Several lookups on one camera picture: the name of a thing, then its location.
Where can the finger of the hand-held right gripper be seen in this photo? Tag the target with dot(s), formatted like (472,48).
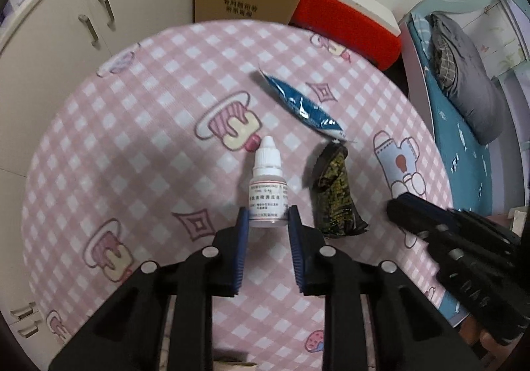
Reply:
(418,211)
(463,271)

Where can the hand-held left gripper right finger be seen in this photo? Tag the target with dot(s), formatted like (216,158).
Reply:
(296,246)

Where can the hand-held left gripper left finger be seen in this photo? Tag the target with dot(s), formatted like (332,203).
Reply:
(242,246)

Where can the white dropper bottle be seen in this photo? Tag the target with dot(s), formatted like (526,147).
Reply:
(267,188)

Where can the dark green snack packet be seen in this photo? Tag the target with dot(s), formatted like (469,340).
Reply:
(331,188)

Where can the person's right hand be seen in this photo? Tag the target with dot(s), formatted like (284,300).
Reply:
(476,333)

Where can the bed with teal sheet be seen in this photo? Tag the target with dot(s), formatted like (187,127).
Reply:
(463,155)

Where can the blue foil sachet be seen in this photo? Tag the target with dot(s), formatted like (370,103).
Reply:
(302,105)

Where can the grey blanket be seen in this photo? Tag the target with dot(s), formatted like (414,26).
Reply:
(468,72)

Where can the red cooler box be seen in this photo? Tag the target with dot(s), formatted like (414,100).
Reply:
(348,23)

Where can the white cabinet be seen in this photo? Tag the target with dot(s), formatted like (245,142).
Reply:
(54,2)

